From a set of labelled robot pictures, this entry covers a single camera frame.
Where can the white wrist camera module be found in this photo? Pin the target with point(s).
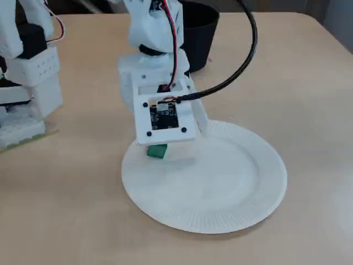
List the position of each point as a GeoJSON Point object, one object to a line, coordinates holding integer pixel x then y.
{"type": "Point", "coordinates": [162, 116]}

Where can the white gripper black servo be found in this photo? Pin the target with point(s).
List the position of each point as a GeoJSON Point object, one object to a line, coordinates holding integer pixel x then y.
{"type": "Point", "coordinates": [126, 80]}

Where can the black pot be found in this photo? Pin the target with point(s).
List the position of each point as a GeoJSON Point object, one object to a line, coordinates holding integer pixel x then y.
{"type": "Point", "coordinates": [198, 41]}

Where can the white paper plate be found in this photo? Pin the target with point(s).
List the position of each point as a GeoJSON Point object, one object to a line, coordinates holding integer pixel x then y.
{"type": "Point", "coordinates": [220, 193]}

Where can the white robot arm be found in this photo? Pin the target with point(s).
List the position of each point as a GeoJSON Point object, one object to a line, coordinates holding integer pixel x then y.
{"type": "Point", "coordinates": [41, 69]}

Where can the green block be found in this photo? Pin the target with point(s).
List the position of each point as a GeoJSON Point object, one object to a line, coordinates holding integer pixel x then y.
{"type": "Point", "coordinates": [155, 152]}

